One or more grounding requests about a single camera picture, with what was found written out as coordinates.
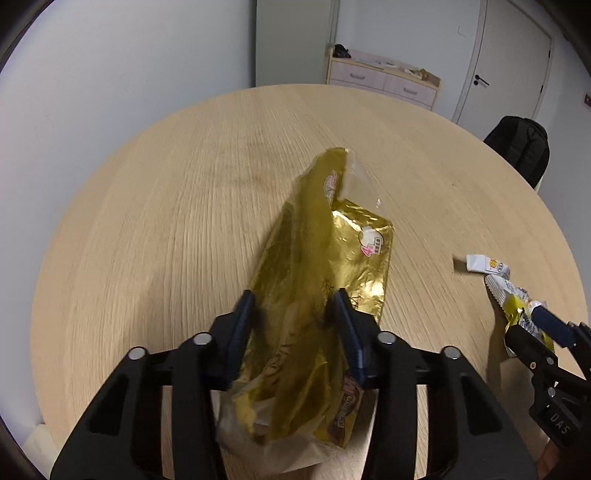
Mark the small brown item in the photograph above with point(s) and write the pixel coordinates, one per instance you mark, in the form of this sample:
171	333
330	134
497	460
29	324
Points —
418	72

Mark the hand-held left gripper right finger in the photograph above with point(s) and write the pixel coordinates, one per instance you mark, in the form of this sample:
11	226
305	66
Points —
348	337

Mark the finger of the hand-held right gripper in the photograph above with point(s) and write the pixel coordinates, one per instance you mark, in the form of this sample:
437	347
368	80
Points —
554	325
531	346

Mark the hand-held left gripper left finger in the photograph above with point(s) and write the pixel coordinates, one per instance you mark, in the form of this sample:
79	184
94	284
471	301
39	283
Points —
242	323

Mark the small black item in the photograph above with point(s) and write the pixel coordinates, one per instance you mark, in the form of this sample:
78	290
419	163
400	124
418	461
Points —
340	50

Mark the white paper sheet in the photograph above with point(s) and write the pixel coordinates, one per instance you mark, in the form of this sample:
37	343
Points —
383	63

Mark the small white yellow wrapper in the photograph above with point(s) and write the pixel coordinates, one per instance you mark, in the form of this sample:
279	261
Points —
482	264

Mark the yellow sachet wrapper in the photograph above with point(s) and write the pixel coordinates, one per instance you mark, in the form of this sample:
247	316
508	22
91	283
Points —
512	304

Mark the black backpack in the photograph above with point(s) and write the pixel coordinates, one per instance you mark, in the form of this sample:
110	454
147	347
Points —
521	143

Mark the white door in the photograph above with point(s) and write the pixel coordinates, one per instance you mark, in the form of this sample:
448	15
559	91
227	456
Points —
508	55

